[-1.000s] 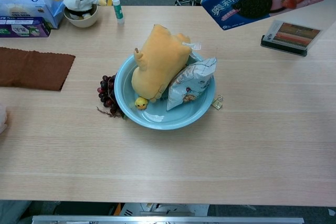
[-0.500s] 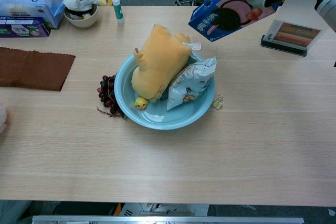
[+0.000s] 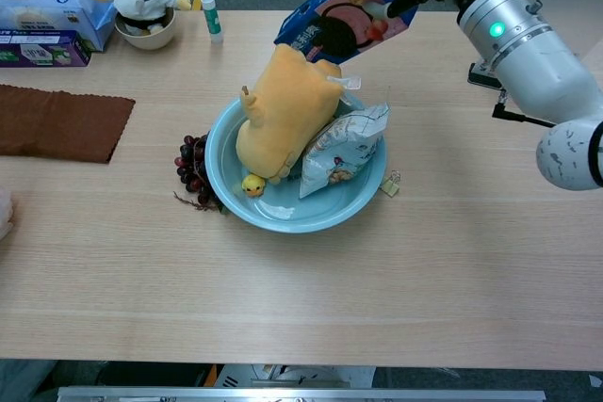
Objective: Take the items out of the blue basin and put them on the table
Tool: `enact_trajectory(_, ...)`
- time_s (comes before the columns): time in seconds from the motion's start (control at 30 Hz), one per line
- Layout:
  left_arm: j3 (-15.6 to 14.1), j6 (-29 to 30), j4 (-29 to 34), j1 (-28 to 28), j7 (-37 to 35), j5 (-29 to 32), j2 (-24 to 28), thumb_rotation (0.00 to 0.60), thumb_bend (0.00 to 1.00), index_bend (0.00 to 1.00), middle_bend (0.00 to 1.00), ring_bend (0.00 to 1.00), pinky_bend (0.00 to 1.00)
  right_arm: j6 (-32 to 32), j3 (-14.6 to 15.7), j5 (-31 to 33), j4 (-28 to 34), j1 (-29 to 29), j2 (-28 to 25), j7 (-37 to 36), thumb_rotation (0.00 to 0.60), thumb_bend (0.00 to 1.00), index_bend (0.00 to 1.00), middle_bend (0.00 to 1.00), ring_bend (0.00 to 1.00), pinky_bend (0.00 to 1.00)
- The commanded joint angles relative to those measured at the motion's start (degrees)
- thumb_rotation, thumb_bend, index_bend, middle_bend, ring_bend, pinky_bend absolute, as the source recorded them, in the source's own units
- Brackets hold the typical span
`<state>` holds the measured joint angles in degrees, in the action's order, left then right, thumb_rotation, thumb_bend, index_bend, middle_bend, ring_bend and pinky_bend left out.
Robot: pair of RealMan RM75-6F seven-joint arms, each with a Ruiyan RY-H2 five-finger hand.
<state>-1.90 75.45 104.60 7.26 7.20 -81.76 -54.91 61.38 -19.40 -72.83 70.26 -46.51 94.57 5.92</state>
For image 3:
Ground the blue cookie box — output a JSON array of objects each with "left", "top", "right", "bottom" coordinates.
[{"left": 273, "top": 0, "right": 418, "bottom": 67}]

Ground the silver snack bag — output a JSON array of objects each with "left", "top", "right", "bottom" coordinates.
[{"left": 299, "top": 101, "right": 392, "bottom": 200}]

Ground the yellow plush toy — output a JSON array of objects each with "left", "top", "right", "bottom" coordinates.
[{"left": 235, "top": 42, "right": 344, "bottom": 185}]

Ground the small yellow rubber duck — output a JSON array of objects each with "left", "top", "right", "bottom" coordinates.
[{"left": 241, "top": 173, "right": 266, "bottom": 200}]

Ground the purple box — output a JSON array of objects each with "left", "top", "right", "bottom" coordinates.
[{"left": 0, "top": 29, "right": 93, "bottom": 68}]

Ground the gold binder clip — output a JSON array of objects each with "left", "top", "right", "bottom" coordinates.
[{"left": 379, "top": 169, "right": 402, "bottom": 197}]

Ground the white green glue stick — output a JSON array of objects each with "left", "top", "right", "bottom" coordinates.
[{"left": 200, "top": 0, "right": 224, "bottom": 44}]

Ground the light blue plastic basin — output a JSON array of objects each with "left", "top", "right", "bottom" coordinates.
[{"left": 204, "top": 93, "right": 388, "bottom": 234}]

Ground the beige bowl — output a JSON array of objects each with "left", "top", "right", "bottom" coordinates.
[{"left": 114, "top": 8, "right": 178, "bottom": 51}]

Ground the dark purple grape bunch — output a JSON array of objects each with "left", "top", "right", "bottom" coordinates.
[{"left": 172, "top": 132, "right": 227, "bottom": 214}]

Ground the blue tissue pack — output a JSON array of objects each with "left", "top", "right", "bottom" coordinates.
[{"left": 0, "top": 0, "right": 118, "bottom": 53}]

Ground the brown cloth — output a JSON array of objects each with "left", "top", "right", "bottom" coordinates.
[{"left": 0, "top": 84, "right": 137, "bottom": 165}]

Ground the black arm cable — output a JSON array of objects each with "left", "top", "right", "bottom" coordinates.
[{"left": 492, "top": 90, "right": 557, "bottom": 129}]

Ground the aluminium rail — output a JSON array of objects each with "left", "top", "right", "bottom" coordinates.
[{"left": 56, "top": 385, "right": 547, "bottom": 402}]

